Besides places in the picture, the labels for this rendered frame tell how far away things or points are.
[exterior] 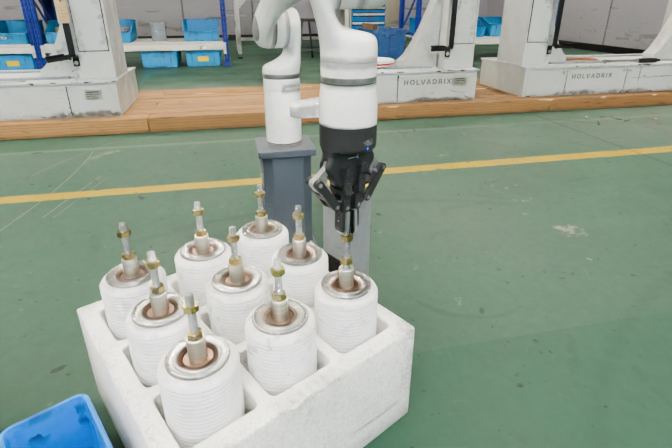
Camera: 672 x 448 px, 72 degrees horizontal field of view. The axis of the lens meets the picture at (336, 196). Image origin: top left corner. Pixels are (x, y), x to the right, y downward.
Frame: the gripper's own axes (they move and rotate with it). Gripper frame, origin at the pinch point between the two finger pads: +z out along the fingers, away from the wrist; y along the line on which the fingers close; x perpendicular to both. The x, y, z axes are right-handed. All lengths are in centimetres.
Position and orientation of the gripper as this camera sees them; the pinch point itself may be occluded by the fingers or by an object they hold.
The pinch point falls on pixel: (346, 220)
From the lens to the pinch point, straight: 65.0
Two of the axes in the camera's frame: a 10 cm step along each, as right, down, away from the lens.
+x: -6.4, -3.0, 7.1
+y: 7.7, -2.5, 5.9
